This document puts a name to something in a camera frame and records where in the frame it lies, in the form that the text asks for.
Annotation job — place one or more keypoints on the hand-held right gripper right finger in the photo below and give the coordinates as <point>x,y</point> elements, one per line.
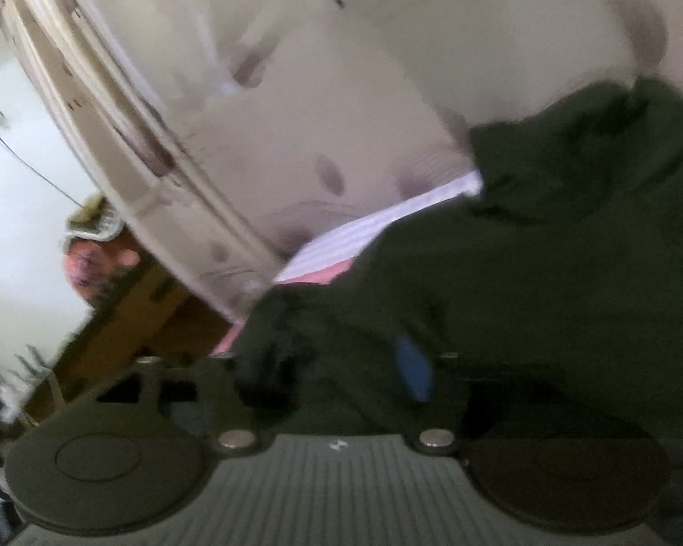
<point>414,369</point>

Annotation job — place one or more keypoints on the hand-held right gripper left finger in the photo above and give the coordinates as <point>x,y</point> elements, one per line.
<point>219,395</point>

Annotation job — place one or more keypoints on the dark green garment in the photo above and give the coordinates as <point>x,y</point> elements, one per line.
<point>535,273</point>

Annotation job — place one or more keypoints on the brown wooden furniture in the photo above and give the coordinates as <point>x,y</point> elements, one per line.
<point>131,324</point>

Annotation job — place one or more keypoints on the pink striped sheet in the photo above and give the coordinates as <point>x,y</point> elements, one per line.
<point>375,227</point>

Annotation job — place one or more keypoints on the person's head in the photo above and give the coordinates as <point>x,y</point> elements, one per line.
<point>94,264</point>

